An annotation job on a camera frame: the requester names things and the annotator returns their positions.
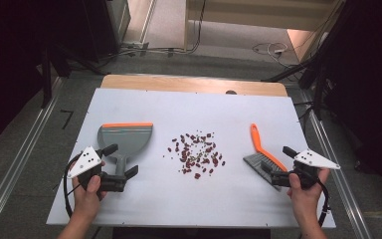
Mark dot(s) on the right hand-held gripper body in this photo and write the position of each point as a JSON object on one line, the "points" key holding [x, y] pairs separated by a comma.
{"points": [[313, 160]]}

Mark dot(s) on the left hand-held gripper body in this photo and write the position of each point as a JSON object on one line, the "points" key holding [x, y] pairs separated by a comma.
{"points": [[86, 162]]}

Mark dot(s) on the grey dustpan with orange edge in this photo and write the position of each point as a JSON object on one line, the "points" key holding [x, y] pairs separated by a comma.
{"points": [[129, 139]]}

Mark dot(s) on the pile of red beans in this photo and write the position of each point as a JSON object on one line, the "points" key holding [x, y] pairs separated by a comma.
{"points": [[195, 154]]}

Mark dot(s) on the person's left hand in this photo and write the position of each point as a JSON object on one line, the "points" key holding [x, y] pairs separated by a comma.
{"points": [[86, 202]]}

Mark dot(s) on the person's right hand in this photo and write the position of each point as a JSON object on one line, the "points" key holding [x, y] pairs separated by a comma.
{"points": [[308, 202]]}

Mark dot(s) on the white table board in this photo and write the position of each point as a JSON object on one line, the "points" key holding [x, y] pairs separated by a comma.
{"points": [[185, 109]]}

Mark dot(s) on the black metal stand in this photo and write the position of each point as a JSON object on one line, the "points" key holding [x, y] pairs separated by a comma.
{"points": [[48, 76], [318, 73]]}

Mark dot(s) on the wooden table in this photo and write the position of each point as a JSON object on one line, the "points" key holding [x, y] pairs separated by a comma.
{"points": [[179, 83]]}

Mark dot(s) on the grey power strip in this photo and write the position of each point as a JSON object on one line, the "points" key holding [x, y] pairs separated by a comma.
{"points": [[136, 45]]}

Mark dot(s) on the dark cabinet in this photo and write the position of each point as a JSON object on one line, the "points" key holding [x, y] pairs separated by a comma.
{"points": [[106, 26]]}

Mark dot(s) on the light wooden furniture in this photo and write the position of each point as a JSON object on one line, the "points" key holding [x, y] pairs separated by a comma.
{"points": [[262, 15]]}

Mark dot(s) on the metal floor rail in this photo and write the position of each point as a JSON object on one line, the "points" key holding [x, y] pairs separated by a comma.
{"points": [[341, 186], [20, 156]]}

